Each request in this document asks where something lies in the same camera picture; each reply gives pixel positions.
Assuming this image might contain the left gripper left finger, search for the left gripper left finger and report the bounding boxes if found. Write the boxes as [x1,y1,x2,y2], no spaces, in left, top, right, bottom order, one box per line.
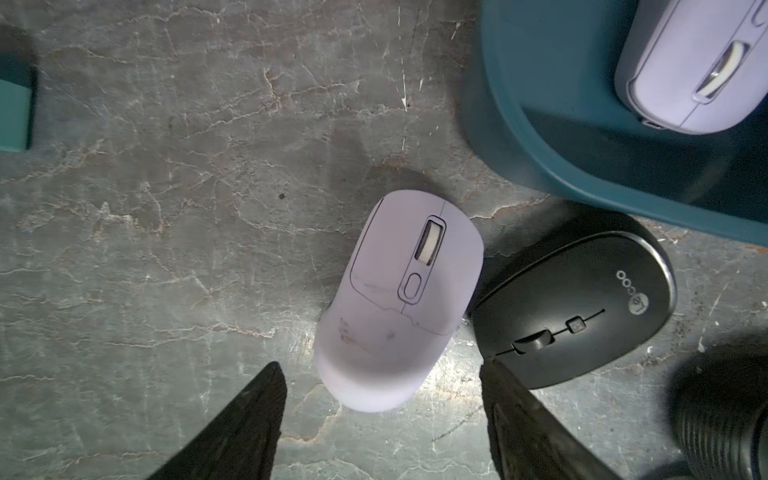
[150,361,287,479]

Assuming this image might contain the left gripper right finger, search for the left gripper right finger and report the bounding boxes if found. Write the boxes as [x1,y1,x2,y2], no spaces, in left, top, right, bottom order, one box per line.
[479,360,618,479]

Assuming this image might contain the purple mouse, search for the purple mouse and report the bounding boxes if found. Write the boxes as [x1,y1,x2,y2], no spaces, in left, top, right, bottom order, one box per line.
[314,190,484,413]
[614,0,767,135]

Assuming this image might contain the left teal storage box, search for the left teal storage box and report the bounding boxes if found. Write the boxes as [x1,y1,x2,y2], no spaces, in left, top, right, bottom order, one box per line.
[459,1,767,245]

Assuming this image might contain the small teal cube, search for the small teal cube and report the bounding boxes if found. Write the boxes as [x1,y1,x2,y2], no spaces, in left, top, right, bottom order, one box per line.
[0,53,34,152]

